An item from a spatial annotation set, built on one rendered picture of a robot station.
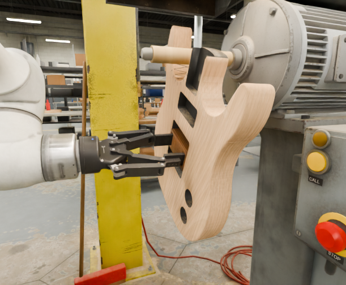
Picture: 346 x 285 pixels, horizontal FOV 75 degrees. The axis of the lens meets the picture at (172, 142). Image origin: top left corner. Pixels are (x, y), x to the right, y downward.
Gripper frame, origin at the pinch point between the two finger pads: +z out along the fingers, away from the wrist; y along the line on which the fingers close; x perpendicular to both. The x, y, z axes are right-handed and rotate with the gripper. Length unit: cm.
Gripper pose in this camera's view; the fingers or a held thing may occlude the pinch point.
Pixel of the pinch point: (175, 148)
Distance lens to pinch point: 51.3
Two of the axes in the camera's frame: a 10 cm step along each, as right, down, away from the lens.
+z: 9.4, -0.6, 3.4
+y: 3.1, 5.8, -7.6
